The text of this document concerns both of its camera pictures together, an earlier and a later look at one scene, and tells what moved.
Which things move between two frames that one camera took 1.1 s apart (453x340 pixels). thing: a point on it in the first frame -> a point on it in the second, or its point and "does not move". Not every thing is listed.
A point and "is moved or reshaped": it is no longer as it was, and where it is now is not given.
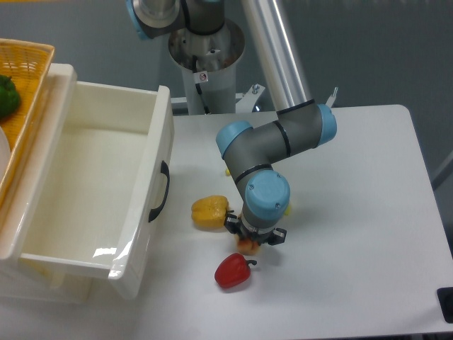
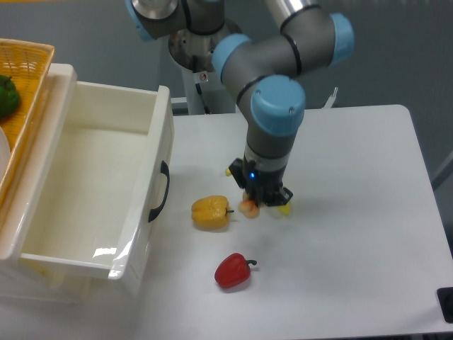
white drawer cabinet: x=17 y=283 does not move
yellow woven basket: x=28 y=66 does not move
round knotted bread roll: x=245 y=246 is moved or reshaped
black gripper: x=273 y=235 -> x=261 y=185
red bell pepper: x=233 y=270 does not move
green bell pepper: x=10 y=98 does not move
